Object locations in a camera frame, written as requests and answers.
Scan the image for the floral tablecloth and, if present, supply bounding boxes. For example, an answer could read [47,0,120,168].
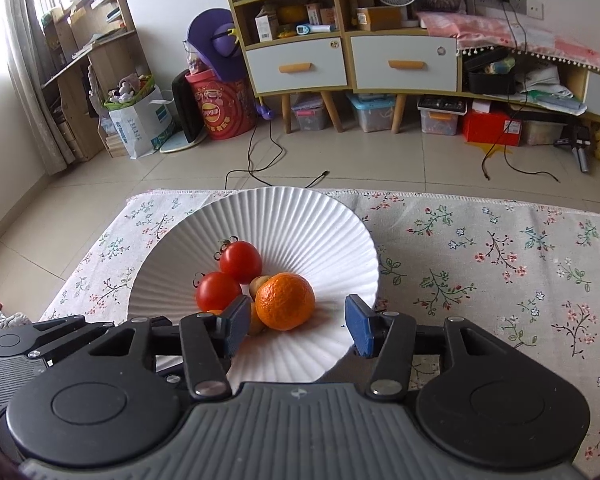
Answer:
[40,187,600,476]

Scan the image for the white paper bag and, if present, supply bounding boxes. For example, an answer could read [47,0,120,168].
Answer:
[104,85,176,160]

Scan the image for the red box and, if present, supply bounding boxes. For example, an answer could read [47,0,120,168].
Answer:
[462,110,526,147]

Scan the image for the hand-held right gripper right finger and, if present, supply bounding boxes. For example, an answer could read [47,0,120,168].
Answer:
[344,294,511,402]

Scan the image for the wooden bookshelf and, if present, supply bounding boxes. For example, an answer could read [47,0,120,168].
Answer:
[40,0,141,161]

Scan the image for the cardboard box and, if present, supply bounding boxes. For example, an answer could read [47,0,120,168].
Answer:
[356,6,402,32]

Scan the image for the purple hat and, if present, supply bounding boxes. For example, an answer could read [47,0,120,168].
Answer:
[184,8,246,82]

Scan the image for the large mandarin orange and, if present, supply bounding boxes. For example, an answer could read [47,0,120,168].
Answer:
[255,272,316,332]

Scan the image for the black basket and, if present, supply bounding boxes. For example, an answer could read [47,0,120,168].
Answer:
[467,47,518,95]

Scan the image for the translucent storage box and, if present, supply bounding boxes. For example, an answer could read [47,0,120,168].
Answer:
[522,120,566,146]

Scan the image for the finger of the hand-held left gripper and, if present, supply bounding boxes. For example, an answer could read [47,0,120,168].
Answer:
[27,315,116,359]

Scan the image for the white blue thermometer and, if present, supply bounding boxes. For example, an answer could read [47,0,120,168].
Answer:
[296,22,337,37]

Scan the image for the white ribbed plate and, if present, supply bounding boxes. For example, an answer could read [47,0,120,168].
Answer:
[127,186,381,386]

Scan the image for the red tomato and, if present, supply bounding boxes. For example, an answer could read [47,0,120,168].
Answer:
[194,271,244,312]
[215,237,264,285]

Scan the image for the white cabinet drawer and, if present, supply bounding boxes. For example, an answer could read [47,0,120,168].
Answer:
[244,38,349,96]
[350,35,458,93]

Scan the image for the yellow shelf item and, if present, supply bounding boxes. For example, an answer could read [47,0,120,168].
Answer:
[280,5,308,26]

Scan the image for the grey curtain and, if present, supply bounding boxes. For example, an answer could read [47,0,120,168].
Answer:
[2,0,76,176]

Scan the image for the black lid storage box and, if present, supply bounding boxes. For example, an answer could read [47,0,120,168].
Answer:
[417,95,467,136]

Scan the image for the black tripod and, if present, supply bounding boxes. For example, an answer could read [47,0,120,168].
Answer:
[555,125,593,173]

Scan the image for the white wall socket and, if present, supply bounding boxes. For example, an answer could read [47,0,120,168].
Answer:
[510,0,544,18]

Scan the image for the plush toy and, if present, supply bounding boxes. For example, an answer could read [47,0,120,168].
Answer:
[107,74,153,106]

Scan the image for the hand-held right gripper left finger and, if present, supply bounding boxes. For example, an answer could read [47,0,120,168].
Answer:
[75,294,254,402]

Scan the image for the white oval board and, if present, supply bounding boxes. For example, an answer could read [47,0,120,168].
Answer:
[159,132,203,154]

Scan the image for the red bucket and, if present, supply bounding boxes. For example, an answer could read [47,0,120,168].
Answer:
[185,69,256,141]

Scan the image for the blue lid storage box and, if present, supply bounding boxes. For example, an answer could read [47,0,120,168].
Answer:
[347,92,396,133]

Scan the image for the wooden shelf cabinet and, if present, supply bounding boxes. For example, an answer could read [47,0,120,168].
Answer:
[217,0,463,133]

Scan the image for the small white box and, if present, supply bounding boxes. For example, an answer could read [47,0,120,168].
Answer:
[255,10,280,42]

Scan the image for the black cable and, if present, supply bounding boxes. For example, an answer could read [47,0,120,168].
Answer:
[482,115,561,183]
[225,110,331,191]

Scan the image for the clear storage box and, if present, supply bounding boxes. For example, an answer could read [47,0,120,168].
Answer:
[290,94,328,132]

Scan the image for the black flat panel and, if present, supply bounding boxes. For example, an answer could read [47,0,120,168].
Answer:
[171,69,207,147]

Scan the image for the pink cloth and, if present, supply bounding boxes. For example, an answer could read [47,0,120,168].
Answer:
[417,10,600,78]

